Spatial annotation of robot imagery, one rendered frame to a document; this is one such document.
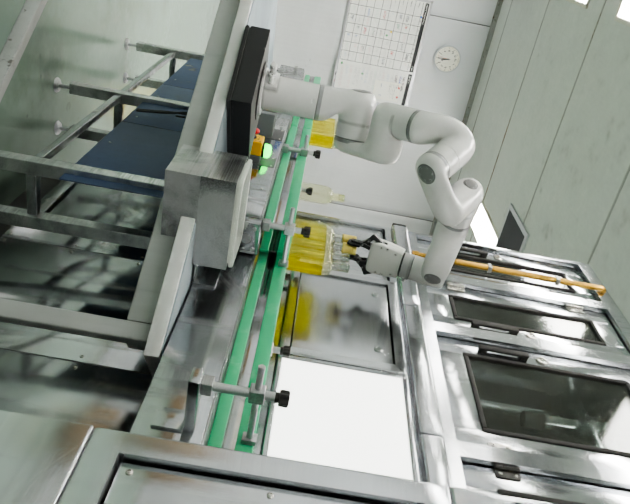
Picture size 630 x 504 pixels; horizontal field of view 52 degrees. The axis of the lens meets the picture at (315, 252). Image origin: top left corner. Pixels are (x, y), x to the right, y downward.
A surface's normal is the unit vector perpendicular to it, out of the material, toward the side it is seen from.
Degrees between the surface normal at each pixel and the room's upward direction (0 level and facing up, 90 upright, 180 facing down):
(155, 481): 90
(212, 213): 90
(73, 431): 90
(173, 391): 90
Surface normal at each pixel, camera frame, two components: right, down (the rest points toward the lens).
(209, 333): 0.18, -0.87
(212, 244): -0.05, 0.47
